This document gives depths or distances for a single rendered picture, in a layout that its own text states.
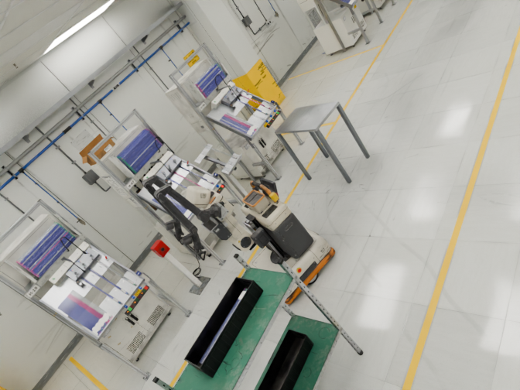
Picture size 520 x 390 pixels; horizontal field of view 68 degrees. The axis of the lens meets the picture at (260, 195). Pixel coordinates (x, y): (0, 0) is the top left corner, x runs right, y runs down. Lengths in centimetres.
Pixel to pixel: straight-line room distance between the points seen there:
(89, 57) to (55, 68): 52
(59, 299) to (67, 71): 327
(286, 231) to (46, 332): 384
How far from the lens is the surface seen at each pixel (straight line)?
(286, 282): 239
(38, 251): 433
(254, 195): 344
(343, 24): 789
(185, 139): 679
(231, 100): 544
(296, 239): 341
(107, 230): 611
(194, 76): 553
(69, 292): 437
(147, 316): 467
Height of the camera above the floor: 249
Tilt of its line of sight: 28 degrees down
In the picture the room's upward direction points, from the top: 39 degrees counter-clockwise
